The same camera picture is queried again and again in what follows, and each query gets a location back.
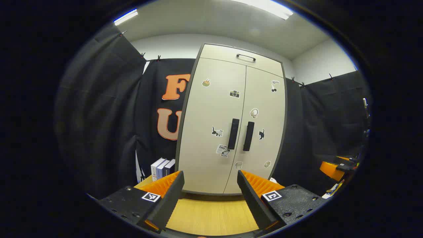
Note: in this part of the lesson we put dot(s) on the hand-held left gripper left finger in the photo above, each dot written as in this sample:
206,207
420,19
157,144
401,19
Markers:
167,201

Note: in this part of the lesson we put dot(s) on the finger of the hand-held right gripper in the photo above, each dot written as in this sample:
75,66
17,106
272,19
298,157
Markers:
330,169

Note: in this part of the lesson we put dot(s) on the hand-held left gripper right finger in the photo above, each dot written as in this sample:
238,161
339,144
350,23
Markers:
256,203

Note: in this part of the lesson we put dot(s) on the beige cabinet door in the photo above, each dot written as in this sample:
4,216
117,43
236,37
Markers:
267,109
205,112

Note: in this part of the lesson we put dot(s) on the beige double-door shoe cabinet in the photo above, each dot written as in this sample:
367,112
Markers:
224,53

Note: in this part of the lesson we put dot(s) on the blue yellow small object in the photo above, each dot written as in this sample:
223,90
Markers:
334,190

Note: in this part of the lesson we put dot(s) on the dark blue book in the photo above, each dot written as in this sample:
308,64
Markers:
168,168

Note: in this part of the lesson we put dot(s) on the large ceiling light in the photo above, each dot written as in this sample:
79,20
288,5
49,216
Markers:
271,7

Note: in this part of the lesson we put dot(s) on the small ceiling light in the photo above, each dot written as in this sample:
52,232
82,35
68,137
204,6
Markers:
125,17

